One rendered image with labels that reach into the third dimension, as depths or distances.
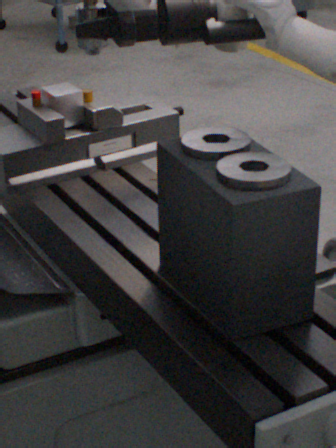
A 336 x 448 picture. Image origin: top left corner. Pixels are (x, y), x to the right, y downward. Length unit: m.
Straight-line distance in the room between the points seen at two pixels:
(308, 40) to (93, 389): 0.65
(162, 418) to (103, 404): 0.14
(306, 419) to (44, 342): 0.53
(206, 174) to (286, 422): 0.31
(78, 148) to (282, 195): 0.59
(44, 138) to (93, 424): 0.49
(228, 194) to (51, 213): 0.47
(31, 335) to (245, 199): 0.50
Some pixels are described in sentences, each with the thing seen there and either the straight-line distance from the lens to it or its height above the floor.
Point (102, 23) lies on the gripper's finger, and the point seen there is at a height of 1.25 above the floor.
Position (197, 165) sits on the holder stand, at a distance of 1.13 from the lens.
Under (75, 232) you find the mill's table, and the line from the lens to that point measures 1.39.
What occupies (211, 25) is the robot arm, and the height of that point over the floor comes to 1.24.
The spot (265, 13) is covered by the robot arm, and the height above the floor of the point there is 1.25.
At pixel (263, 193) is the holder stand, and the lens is 1.06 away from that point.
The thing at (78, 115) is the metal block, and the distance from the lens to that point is 1.59.
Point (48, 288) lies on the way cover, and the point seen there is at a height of 0.89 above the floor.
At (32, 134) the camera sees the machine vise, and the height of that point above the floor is 1.03.
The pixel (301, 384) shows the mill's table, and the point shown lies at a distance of 1.06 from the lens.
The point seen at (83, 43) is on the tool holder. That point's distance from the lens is 1.42.
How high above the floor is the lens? 1.59
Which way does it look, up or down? 27 degrees down
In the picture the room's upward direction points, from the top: 1 degrees counter-clockwise
